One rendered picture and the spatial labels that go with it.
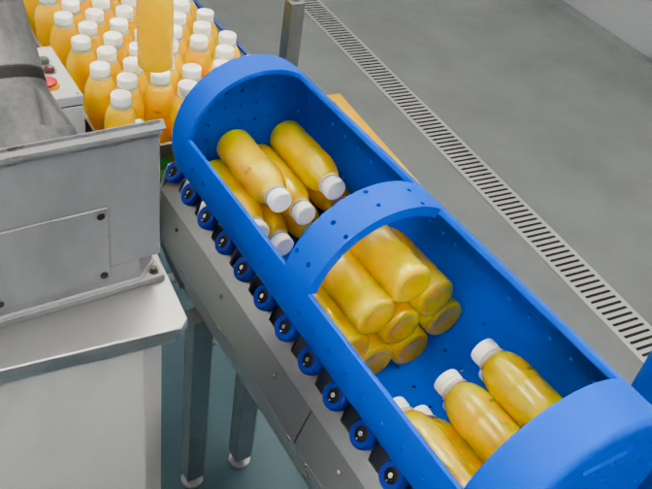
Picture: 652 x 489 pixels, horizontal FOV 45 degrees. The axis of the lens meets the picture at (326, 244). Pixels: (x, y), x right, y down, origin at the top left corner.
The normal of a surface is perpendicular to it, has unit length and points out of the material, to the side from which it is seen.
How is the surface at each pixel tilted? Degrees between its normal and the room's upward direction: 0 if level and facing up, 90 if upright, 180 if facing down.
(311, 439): 71
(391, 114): 0
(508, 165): 0
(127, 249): 90
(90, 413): 90
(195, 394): 90
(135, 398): 90
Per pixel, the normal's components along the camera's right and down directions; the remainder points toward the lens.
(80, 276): 0.53, 0.60
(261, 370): -0.76, -0.03
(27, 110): 0.54, -0.45
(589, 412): 0.04, -0.73
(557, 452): -0.31, -0.54
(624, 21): -0.89, 0.18
